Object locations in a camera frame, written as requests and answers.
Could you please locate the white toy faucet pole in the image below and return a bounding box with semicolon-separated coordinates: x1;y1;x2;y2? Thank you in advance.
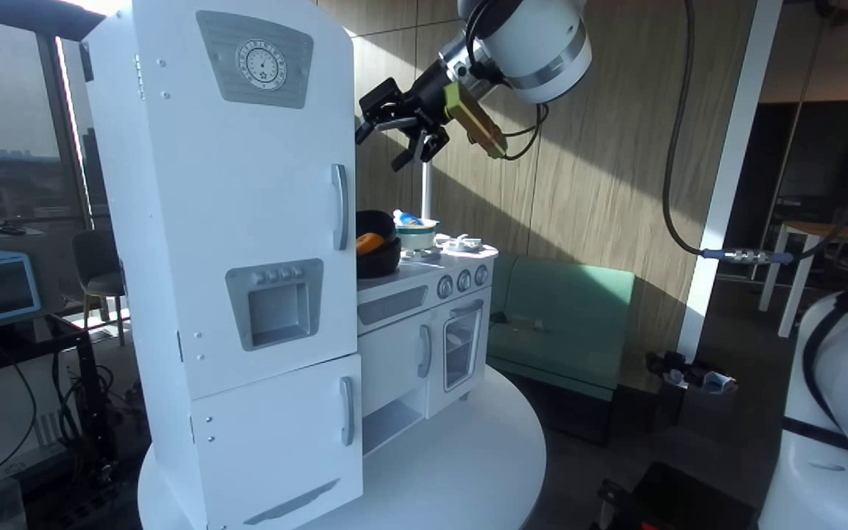
418;158;437;223

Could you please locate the black device on floor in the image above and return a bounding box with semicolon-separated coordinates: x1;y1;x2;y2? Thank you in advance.
645;351;742;401

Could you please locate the white toy kitchen cabinet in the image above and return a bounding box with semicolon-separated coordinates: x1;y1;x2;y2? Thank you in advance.
84;0;502;530

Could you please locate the grey toy sink basin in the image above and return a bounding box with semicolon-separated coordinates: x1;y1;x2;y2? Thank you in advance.
431;230;492;262

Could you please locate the white bowl with blue item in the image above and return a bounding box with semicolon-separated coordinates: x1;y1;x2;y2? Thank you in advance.
393;206;443;253

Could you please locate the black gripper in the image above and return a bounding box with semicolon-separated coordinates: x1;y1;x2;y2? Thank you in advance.
355;59;468;172

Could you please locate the orange toy food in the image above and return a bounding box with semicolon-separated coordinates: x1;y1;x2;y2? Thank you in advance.
355;230;389;259

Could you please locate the black chair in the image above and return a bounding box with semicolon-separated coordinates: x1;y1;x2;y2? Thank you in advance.
71;227;131;348

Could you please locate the round white table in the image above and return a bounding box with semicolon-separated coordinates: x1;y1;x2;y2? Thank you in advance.
137;364;551;530

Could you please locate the white vertical post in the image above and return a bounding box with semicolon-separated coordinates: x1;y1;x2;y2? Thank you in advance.
676;0;789;362

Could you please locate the green sofa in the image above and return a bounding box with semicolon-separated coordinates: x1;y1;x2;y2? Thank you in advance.
486;259;639;402

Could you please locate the white background table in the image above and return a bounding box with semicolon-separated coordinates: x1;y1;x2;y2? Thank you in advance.
758;217;848;342

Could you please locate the black box on floor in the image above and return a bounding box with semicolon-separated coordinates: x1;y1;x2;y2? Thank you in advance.
596;458;760;530

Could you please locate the black equipment rack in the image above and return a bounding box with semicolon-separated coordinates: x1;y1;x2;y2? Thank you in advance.
0;311;124;504

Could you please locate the white windowed oven door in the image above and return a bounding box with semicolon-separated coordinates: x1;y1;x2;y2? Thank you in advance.
437;295;492;393

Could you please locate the short white fridge door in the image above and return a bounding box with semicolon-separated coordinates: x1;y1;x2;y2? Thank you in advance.
188;351;365;530

